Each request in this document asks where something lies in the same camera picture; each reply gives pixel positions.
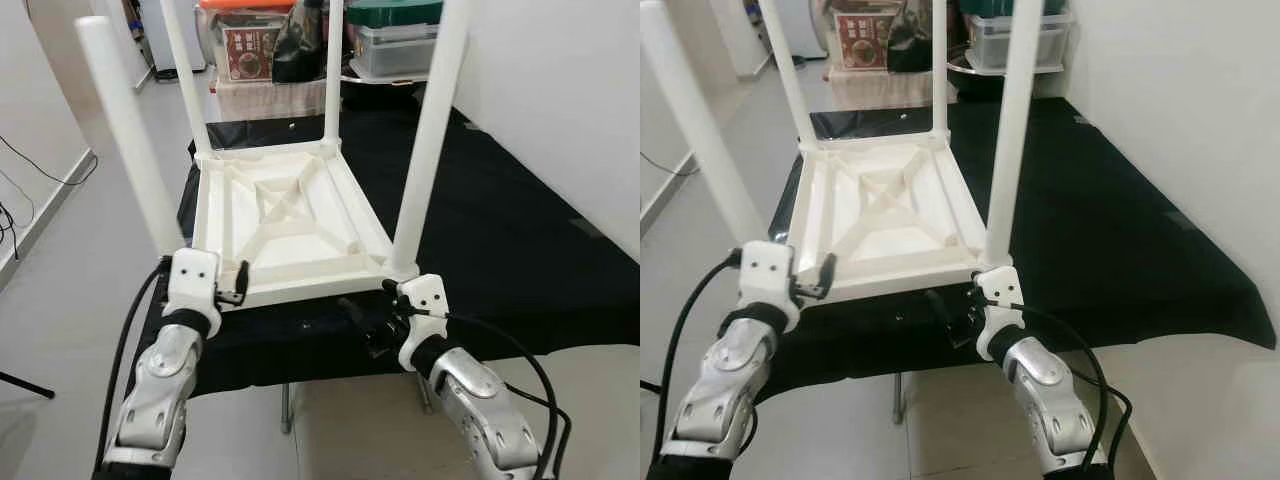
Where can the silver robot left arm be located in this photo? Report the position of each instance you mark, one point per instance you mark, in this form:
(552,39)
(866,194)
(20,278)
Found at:
(725,385)
(160,390)

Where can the grey metal table leg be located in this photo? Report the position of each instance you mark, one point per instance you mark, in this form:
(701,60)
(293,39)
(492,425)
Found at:
(899,400)
(425,392)

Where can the black table cloth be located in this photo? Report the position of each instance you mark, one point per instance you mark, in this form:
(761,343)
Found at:
(1120,230)
(500,240)

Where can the beige patterned bench cloth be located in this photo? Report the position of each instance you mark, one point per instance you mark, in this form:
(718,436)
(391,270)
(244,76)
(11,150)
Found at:
(265,98)
(880,88)

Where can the black round bowl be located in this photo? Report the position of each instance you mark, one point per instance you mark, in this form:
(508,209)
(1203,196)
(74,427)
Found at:
(975,82)
(385,88)

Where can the red printed carton box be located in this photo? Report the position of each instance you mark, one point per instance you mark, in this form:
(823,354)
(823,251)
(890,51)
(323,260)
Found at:
(860,42)
(250,52)

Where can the clear plastic storage box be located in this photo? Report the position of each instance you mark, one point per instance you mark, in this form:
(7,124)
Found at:
(395,52)
(990,45)

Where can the black plastic bag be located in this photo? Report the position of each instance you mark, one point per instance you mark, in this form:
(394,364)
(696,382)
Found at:
(298,45)
(912,40)

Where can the white washing machine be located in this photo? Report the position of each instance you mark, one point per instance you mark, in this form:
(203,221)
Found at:
(150,35)

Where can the dark green lid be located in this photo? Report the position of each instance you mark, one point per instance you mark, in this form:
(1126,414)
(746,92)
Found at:
(395,12)
(990,8)

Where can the orange round lid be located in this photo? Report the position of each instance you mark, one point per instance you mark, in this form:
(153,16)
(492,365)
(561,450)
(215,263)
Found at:
(245,5)

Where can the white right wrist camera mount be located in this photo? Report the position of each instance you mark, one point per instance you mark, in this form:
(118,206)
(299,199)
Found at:
(425,298)
(1003,290)

